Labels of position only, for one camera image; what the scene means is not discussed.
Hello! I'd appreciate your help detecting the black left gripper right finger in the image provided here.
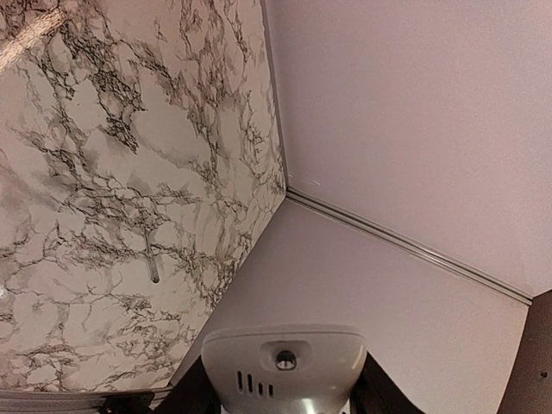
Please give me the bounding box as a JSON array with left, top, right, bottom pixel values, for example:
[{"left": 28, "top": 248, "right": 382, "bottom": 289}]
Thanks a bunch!
[{"left": 349, "top": 352, "right": 424, "bottom": 414}]

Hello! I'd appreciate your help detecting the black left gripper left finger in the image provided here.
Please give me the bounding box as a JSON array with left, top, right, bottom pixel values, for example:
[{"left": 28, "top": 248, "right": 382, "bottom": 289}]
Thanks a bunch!
[{"left": 153, "top": 357, "right": 222, "bottom": 414}]

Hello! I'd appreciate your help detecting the white remote control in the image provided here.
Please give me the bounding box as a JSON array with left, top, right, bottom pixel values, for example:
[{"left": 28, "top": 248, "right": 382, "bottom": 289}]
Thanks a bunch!
[{"left": 201, "top": 323, "right": 367, "bottom": 413}]

